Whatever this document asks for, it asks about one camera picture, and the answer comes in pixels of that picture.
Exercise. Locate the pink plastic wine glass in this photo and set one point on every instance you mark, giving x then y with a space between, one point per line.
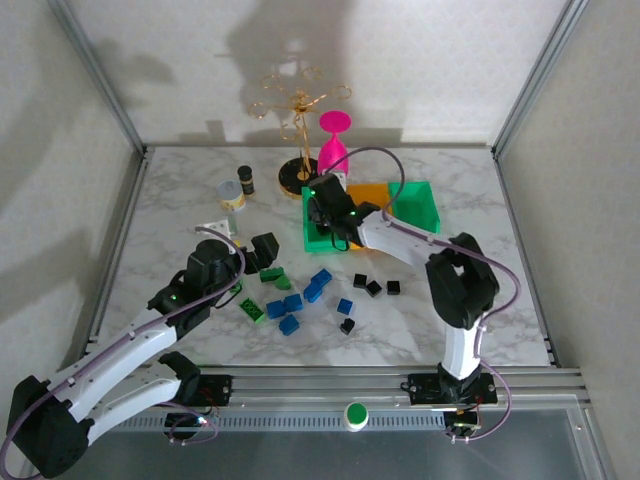
332 150

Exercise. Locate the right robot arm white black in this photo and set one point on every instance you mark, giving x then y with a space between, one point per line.
400 241

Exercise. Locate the green curved lego brick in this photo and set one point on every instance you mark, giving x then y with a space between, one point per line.
283 284

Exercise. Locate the green push button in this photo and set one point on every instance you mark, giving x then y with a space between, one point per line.
356 415

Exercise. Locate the small green square lego brick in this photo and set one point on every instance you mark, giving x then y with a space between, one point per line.
239 286

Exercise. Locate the blue lego brick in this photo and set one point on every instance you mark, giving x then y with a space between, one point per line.
321 277
344 305
312 292
289 324
276 309
293 301

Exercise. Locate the aluminium frame post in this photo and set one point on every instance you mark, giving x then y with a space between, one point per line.
100 80
537 80

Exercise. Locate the black lego brick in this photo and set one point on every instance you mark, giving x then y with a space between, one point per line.
347 326
393 287
360 280
373 288

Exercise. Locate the small black bottle gold label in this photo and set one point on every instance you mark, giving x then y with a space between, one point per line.
246 181

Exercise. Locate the orange plastic bin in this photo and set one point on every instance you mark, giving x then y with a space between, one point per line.
369 195

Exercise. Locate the wide aluminium frame rail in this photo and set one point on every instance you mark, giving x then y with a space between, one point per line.
320 385

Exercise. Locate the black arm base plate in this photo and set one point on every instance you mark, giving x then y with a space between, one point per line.
217 390
425 389

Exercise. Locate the dark green long lego brick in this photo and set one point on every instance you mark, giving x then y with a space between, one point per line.
271 274

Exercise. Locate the bright green studded lego brick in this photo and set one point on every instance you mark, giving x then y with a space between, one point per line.
251 310

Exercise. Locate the green plastic bin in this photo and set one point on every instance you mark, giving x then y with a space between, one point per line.
312 242
415 205

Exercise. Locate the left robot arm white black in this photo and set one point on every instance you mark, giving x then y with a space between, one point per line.
115 356

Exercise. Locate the aluminium side rail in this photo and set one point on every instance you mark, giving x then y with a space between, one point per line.
530 260
120 240

